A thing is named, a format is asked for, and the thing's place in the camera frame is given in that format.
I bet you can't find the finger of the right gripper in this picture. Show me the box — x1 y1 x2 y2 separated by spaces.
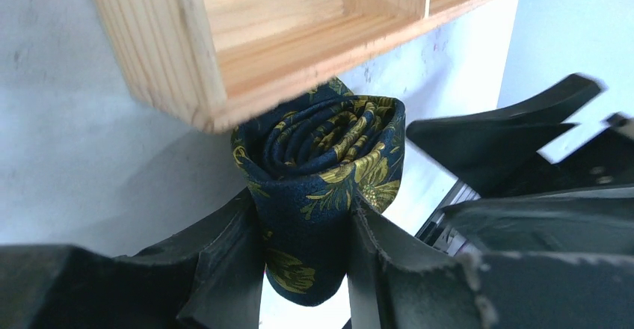
406 74 603 197
443 188 633 255

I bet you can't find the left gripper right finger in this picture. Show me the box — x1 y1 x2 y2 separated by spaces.
348 203 633 328

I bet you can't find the blue yellow floral tie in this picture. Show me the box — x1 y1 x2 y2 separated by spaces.
231 78 406 307

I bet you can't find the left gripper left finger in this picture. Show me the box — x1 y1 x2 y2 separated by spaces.
1 190 264 328

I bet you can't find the wooden compartment box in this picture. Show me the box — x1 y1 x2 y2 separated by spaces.
94 0 492 133

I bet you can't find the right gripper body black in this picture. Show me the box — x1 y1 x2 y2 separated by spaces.
472 114 633 200

